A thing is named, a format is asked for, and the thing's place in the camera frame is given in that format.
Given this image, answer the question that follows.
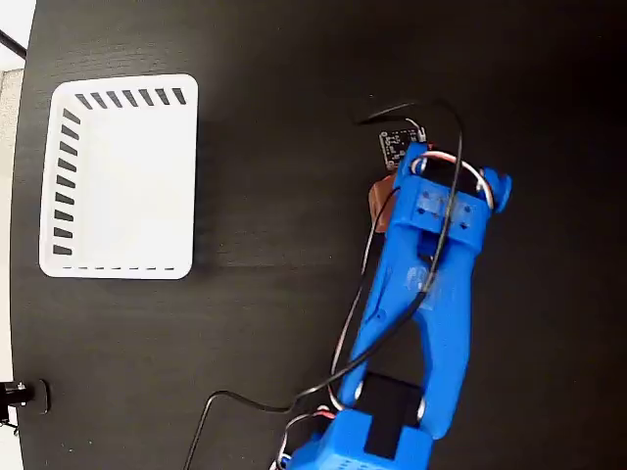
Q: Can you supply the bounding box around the white red servo cable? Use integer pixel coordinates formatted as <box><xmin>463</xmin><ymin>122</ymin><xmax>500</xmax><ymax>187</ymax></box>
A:
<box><xmin>273</xmin><ymin>187</ymin><xmax>402</xmax><ymax>470</ymax></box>
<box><xmin>410</xmin><ymin>150</ymin><xmax>496</xmax><ymax>210</ymax></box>

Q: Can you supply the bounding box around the black table clamp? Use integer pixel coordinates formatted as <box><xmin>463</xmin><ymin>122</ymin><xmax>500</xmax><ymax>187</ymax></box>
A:
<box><xmin>0</xmin><ymin>377</ymin><xmax>52</xmax><ymax>417</ymax></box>

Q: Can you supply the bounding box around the black rod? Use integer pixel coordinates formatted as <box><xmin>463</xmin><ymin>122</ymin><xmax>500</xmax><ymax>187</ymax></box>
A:
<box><xmin>0</xmin><ymin>28</ymin><xmax>28</xmax><ymax>56</ymax></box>

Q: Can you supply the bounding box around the small black camera circuit board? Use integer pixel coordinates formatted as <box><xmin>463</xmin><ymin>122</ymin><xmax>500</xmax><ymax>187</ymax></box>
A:
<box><xmin>376</xmin><ymin>125</ymin><xmax>428</xmax><ymax>171</ymax></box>

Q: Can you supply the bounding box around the white plastic basket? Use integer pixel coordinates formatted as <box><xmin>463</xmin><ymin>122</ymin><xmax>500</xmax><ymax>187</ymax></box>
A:
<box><xmin>37</xmin><ymin>72</ymin><xmax>200</xmax><ymax>281</ymax></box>

